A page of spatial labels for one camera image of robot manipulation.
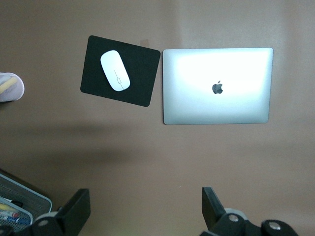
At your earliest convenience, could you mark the yellow pencil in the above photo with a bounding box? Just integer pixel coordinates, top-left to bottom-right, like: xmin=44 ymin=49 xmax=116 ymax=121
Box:
xmin=0 ymin=77 xmax=17 ymax=94

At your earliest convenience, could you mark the silver laptop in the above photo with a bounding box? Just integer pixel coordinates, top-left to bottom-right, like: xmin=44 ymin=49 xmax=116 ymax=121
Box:
xmin=162 ymin=47 xmax=274 ymax=125

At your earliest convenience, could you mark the white computer mouse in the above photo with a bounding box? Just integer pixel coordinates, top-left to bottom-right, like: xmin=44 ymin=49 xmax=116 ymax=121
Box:
xmin=100 ymin=50 xmax=131 ymax=92

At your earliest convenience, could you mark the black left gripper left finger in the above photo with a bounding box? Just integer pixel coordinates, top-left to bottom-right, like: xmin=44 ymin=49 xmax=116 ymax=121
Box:
xmin=31 ymin=188 xmax=91 ymax=236

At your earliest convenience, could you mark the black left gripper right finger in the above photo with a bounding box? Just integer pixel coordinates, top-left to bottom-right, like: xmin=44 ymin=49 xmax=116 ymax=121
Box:
xmin=200 ymin=186 xmax=299 ymax=236

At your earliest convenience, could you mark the black mouse pad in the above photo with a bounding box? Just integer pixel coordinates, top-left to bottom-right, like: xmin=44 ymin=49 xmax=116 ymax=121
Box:
xmin=80 ymin=35 xmax=161 ymax=108

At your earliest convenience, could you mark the yellow crayon stick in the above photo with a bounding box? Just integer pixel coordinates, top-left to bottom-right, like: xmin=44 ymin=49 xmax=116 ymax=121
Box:
xmin=0 ymin=203 xmax=16 ymax=213

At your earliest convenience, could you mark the pink mesh pen cup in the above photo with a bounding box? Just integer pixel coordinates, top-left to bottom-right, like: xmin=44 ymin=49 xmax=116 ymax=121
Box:
xmin=0 ymin=72 xmax=25 ymax=103

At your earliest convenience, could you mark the grey mesh desk organizer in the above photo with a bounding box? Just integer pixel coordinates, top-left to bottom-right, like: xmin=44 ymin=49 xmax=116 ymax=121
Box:
xmin=0 ymin=169 xmax=53 ymax=231

